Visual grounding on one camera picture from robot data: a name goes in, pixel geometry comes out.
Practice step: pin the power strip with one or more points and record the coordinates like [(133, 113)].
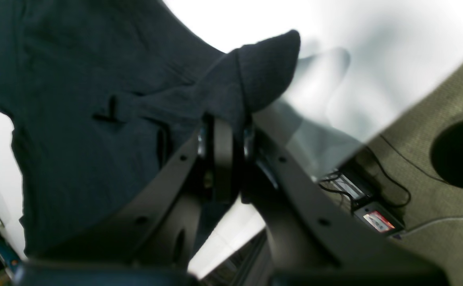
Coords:
[(367, 204)]

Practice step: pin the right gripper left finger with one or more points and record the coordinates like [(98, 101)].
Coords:
[(150, 241)]

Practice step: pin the black round base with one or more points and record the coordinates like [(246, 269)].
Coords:
[(446, 155)]

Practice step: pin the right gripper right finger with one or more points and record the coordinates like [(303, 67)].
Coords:
[(312, 241)]

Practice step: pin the blue glue gun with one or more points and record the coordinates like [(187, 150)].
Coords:
[(9, 256)]

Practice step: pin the black T-shirt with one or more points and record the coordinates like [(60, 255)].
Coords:
[(101, 93)]

